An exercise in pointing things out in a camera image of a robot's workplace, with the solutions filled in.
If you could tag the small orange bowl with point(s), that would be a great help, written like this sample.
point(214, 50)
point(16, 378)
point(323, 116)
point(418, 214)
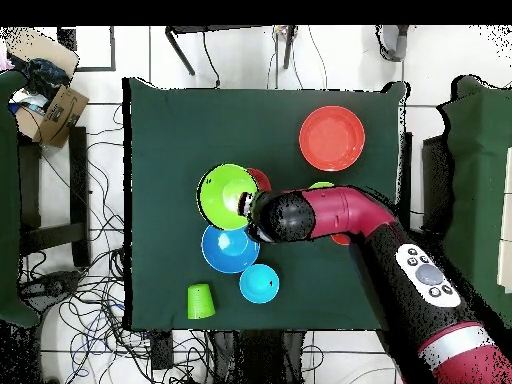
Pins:
point(260, 178)

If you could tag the large green bowl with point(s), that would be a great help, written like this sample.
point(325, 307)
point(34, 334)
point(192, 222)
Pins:
point(218, 196)

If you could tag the large orange bowl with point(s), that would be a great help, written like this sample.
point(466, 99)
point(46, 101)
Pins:
point(332, 138)

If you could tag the green cup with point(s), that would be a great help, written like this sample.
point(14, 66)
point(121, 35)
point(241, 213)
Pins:
point(200, 302)

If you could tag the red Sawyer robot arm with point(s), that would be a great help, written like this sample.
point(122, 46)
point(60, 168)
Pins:
point(352, 212)

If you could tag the large blue bowl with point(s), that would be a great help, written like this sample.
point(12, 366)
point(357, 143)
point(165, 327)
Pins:
point(228, 250)

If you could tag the small green bowl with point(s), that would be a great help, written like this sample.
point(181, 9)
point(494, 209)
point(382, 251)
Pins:
point(320, 185)

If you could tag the small turquoise bowl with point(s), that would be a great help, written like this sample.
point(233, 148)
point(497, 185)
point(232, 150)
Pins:
point(259, 284)

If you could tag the orange cup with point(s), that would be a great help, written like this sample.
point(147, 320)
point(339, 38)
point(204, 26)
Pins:
point(340, 239)

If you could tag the dark green tablecloth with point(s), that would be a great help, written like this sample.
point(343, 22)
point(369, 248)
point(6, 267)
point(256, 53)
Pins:
point(168, 140)

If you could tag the black bench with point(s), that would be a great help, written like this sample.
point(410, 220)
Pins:
point(80, 180)

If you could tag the black box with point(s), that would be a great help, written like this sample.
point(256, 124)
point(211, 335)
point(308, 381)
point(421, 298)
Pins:
point(436, 180)

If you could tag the printed cardboard box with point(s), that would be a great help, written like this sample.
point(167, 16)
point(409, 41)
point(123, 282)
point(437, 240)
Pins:
point(60, 116)

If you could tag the person's foot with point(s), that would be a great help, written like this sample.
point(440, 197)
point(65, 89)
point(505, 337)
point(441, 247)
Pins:
point(394, 42)

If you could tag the green cloth covered table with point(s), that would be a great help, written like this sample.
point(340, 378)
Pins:
point(480, 160)
point(8, 200)

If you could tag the white board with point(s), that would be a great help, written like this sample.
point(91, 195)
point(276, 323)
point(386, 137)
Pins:
point(506, 220)

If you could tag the plain cardboard box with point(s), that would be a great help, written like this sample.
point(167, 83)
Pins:
point(44, 48)

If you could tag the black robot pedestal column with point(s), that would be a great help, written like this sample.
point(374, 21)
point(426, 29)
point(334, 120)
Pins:
point(260, 356)

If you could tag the black table frame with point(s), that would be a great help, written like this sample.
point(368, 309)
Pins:
point(288, 44)

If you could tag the grey pedestal leg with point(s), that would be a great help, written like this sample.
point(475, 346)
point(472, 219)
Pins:
point(52, 284)

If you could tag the black square frame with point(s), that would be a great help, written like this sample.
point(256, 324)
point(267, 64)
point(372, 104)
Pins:
point(67, 38)

